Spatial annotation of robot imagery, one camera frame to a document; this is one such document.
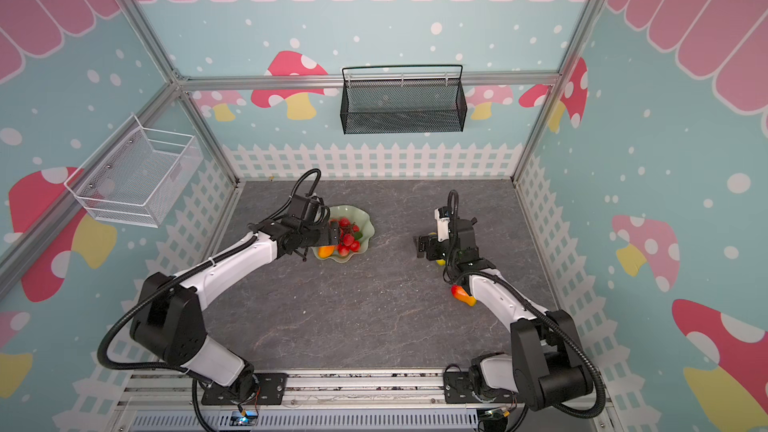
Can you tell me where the aluminium front rail frame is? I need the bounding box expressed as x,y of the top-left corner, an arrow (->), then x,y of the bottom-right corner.
107,367 -> 625,432

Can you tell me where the red orange mango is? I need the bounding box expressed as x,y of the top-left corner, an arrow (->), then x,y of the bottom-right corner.
451,285 -> 477,307
315,245 -> 336,259

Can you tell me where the white wire wall basket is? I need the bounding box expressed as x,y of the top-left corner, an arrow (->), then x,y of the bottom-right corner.
64,116 -> 204,228

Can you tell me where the red cherry tomato bunch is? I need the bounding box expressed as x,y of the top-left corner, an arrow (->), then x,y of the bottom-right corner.
331,217 -> 363,258

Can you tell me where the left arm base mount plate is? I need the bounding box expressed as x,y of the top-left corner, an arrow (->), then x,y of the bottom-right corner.
202,372 -> 288,406

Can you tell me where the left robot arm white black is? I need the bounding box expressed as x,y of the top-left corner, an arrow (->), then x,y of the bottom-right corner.
96,195 -> 340,402

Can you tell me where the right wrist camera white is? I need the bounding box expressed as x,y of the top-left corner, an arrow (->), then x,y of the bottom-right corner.
434,206 -> 452,242

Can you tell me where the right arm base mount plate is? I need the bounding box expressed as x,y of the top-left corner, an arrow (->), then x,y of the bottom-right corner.
442,368 -> 517,404

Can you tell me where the green scalloped fruit bowl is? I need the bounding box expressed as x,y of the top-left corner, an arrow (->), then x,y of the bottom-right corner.
311,205 -> 375,263

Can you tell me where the black mesh wall basket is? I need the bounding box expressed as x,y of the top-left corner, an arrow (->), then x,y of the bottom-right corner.
340,64 -> 468,135

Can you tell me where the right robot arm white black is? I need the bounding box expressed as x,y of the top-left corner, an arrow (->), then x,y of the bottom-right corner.
415,217 -> 607,419

